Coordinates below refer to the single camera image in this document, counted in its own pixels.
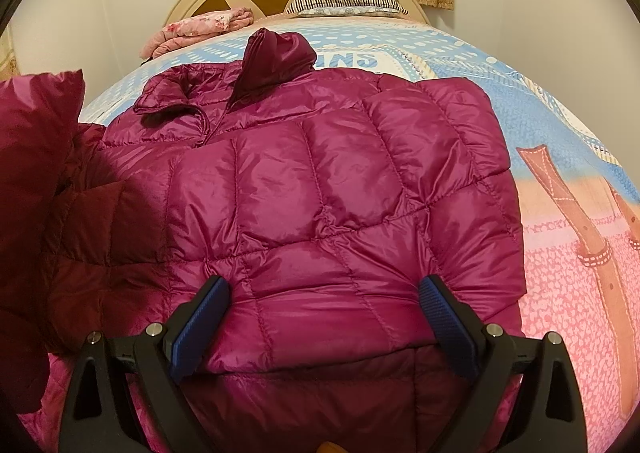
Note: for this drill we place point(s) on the pink floral folded cloth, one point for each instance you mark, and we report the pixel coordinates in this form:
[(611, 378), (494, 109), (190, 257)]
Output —
[(200, 25)]

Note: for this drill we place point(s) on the blue and pink printed blanket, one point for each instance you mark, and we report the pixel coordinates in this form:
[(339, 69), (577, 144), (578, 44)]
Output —
[(550, 133)]

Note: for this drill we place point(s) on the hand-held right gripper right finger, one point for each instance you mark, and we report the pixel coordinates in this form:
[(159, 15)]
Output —
[(445, 323)]

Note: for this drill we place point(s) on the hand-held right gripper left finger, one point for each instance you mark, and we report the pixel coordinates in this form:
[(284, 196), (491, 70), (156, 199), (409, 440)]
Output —
[(202, 320)]

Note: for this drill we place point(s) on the magenta puffer jacket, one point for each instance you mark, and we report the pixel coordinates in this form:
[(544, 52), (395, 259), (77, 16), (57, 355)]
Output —
[(310, 183)]

